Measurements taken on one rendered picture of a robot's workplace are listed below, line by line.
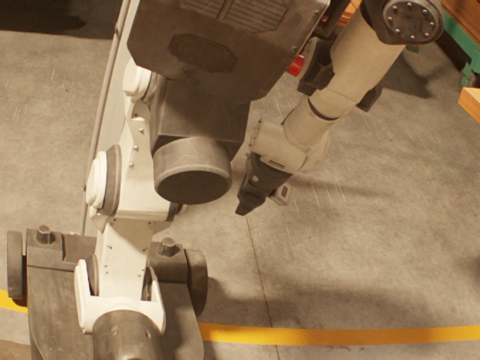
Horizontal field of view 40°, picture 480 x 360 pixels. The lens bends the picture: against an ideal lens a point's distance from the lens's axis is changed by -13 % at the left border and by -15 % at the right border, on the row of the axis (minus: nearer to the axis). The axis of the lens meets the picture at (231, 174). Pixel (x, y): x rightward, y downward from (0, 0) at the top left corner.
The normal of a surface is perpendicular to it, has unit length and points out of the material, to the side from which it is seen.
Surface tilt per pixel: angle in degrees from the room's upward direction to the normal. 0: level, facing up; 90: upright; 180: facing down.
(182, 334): 0
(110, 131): 90
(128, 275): 90
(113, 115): 90
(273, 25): 114
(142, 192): 90
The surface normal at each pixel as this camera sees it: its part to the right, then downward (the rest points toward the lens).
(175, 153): -0.38, -0.42
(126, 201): 0.21, 0.58
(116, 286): 0.26, 0.36
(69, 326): 0.24, -0.81
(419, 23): -0.24, 0.79
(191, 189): 0.08, 0.87
